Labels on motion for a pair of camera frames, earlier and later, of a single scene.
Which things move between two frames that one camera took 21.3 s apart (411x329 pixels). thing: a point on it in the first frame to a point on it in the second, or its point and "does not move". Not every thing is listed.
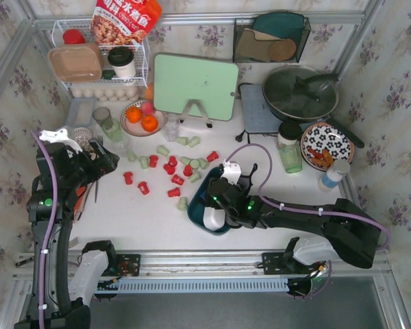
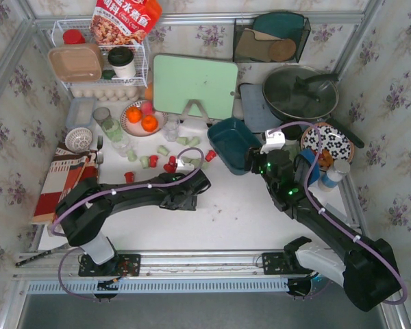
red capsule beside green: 153,160 does not move
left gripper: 101,156 to 177,201
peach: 147,107 does not move
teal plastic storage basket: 196,208 to 230,140
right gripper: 238,185 to 252,162
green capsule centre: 185,160 does not move
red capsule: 212,156 does not move
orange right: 149,123 does not move
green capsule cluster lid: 194,163 does not move
